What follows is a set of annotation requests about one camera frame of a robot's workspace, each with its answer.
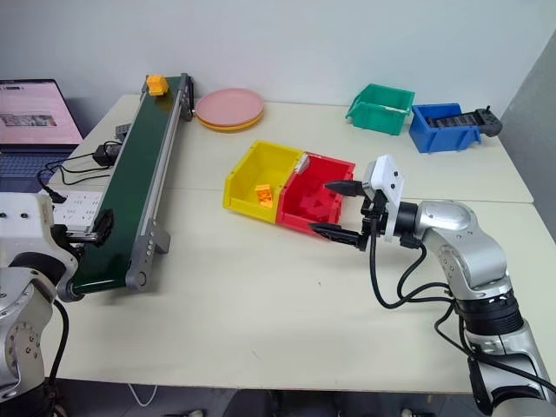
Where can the black blocks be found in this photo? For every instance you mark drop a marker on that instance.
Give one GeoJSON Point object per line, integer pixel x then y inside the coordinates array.
{"type": "Point", "coordinates": [452, 121]}

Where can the white bin label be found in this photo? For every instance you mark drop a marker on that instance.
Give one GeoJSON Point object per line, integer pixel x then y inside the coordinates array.
{"type": "Point", "coordinates": [302, 165]}

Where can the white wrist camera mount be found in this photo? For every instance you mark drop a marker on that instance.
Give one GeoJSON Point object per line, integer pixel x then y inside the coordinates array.
{"type": "Point", "coordinates": [21, 217]}
{"type": "Point", "coordinates": [389, 182]}

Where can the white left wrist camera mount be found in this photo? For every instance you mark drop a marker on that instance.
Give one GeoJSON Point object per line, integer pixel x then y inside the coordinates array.
{"type": "Point", "coordinates": [21, 217]}

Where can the laptop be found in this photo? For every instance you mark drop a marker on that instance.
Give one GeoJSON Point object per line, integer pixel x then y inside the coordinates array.
{"type": "Point", "coordinates": [30, 117]}

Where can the yellow storage bin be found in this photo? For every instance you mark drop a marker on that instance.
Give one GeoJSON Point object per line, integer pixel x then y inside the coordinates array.
{"type": "Point", "coordinates": [249, 174]}

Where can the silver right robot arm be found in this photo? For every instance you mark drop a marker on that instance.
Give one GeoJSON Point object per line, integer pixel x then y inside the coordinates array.
{"type": "Point", "coordinates": [460, 243]}

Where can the black handheld controller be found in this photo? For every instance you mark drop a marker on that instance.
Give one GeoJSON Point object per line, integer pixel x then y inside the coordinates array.
{"type": "Point", "coordinates": [490, 121]}

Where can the green storage bin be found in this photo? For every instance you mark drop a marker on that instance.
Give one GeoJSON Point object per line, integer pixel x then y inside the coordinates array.
{"type": "Point", "coordinates": [378, 117]}

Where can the green conveyor belt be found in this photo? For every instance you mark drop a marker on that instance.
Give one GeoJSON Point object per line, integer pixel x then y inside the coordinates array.
{"type": "Point", "coordinates": [130, 187]}

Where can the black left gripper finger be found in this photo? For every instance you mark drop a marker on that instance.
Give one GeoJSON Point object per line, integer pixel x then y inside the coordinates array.
{"type": "Point", "coordinates": [104, 226]}

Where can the red block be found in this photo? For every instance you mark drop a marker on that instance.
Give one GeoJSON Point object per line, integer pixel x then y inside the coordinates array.
{"type": "Point", "coordinates": [310, 204]}
{"type": "Point", "coordinates": [326, 207]}

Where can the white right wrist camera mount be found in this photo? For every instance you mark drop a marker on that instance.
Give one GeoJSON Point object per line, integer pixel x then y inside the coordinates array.
{"type": "Point", "coordinates": [389, 182]}

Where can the white power strip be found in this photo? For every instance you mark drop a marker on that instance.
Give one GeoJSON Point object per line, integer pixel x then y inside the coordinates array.
{"type": "Point", "coordinates": [76, 208]}

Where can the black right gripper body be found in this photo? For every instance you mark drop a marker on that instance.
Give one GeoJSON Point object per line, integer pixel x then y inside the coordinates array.
{"type": "Point", "coordinates": [374, 215]}

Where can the pink plate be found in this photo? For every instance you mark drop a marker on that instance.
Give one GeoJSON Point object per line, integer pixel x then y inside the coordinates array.
{"type": "Point", "coordinates": [228, 104]}

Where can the black power adapter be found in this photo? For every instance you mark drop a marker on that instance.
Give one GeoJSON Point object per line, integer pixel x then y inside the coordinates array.
{"type": "Point", "coordinates": [104, 155]}

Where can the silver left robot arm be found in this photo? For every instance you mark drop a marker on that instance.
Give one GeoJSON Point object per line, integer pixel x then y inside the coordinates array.
{"type": "Point", "coordinates": [17, 339]}

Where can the orange block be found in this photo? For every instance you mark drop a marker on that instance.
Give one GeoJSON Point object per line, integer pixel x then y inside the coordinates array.
{"type": "Point", "coordinates": [156, 85]}
{"type": "Point", "coordinates": [264, 196]}

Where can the red storage bin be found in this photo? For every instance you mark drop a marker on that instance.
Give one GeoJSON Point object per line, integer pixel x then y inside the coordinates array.
{"type": "Point", "coordinates": [295, 213]}

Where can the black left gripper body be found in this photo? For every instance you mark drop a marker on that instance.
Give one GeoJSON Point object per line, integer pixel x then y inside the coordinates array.
{"type": "Point", "coordinates": [71, 243]}

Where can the yellow plate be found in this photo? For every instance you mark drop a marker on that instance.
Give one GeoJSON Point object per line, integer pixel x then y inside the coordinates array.
{"type": "Point", "coordinates": [230, 127]}

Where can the blue storage bin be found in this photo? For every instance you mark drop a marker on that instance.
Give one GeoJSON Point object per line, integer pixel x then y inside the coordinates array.
{"type": "Point", "coordinates": [443, 137]}

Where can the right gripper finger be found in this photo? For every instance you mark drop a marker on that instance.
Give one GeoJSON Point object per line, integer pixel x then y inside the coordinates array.
{"type": "Point", "coordinates": [341, 234]}
{"type": "Point", "coordinates": [347, 187]}

